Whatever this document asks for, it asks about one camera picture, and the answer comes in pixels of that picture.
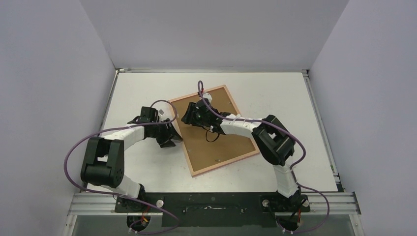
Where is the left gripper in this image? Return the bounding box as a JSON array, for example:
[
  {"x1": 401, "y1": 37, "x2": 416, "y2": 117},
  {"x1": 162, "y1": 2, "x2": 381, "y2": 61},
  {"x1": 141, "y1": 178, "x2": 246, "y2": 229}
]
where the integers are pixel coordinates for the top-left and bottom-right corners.
[{"x1": 149, "y1": 119, "x2": 182, "y2": 148}]

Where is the brown backing board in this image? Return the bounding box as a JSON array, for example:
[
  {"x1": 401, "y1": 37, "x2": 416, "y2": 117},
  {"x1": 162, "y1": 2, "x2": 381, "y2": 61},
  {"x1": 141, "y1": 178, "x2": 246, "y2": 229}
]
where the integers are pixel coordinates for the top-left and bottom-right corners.
[{"x1": 170, "y1": 93, "x2": 260, "y2": 177}]

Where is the pink wooden photo frame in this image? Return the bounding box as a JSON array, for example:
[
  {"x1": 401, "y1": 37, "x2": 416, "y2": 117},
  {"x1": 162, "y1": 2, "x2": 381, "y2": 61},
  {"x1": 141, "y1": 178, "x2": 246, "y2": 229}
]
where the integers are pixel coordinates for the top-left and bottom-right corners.
[{"x1": 168, "y1": 85, "x2": 261, "y2": 178}]

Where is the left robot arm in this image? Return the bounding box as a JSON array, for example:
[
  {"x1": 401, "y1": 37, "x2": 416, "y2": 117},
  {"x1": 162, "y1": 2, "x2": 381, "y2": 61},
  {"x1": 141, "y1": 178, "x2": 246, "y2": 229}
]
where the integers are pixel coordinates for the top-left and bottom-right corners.
[{"x1": 80, "y1": 106, "x2": 183, "y2": 212}]

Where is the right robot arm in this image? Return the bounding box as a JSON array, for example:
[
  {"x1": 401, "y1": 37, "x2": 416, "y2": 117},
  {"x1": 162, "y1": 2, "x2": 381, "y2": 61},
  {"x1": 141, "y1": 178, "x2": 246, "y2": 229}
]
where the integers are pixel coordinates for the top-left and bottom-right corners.
[{"x1": 181, "y1": 99, "x2": 310, "y2": 212}]

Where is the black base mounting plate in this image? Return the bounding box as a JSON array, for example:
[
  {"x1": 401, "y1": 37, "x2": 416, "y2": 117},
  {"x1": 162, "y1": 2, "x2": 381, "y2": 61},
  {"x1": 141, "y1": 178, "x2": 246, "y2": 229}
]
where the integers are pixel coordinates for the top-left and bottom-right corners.
[{"x1": 114, "y1": 192, "x2": 313, "y2": 229}]

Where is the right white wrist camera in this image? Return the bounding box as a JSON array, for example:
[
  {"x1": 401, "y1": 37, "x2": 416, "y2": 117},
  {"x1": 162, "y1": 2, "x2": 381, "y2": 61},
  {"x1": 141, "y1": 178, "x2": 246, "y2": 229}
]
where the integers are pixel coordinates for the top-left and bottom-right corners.
[{"x1": 200, "y1": 92, "x2": 212, "y2": 103}]

